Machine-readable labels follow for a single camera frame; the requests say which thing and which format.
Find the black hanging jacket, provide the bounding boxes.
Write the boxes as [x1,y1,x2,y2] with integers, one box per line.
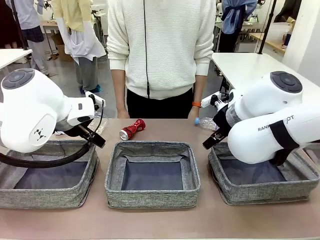
[274,0,302,23]

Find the bystander in blue shirt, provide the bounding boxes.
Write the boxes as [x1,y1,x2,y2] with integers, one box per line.
[221,0,258,53]

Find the person's white sweater torso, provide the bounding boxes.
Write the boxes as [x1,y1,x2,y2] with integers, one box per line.
[106,0,217,120]

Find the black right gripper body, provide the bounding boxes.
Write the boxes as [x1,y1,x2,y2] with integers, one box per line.
[212,104,233,136]

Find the crushed red soda can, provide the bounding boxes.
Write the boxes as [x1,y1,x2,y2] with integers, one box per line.
[119,118,146,141]

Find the person's right hand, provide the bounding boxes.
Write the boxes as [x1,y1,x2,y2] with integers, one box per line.
[116,106,130,119]

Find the person's right forearm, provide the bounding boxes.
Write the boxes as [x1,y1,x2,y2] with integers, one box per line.
[111,68,128,109]

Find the dark blue bottle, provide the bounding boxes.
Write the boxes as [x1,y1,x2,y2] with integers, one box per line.
[283,28,293,50]

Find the large white table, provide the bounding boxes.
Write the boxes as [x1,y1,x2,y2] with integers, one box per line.
[211,52,320,106]

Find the bystander in yellow top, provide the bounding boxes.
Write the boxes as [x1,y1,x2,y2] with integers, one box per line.
[51,0,107,94]

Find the person's left hand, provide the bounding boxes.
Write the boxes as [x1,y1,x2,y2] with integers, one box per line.
[187,106,201,119]

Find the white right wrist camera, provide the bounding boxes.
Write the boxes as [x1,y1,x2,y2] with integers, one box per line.
[201,91,223,109]

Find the person's left forearm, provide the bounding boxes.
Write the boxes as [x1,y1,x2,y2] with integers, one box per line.
[192,74,208,103]

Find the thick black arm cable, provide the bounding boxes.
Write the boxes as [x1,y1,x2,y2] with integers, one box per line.
[0,99,105,169]

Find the wooden background table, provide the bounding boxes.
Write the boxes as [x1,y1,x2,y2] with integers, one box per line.
[249,31,287,54]

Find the black stand pole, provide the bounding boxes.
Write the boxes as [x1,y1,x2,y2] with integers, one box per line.
[11,0,30,52]
[257,0,278,55]

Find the gray fabric basket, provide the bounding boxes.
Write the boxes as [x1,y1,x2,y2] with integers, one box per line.
[0,139,100,210]
[207,142,320,206]
[104,140,201,209]

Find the bystander in gray trousers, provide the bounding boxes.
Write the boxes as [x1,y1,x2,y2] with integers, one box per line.
[4,0,51,77]

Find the clear plastic water bottle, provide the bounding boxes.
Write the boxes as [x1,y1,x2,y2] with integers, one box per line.
[194,116,220,131]

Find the black hanging cord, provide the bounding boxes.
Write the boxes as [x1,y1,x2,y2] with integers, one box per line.
[143,0,151,99]

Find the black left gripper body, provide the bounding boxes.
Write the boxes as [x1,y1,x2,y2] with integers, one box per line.
[55,118,96,137]

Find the brown cardboard box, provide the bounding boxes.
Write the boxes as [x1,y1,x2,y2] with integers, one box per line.
[56,43,75,62]

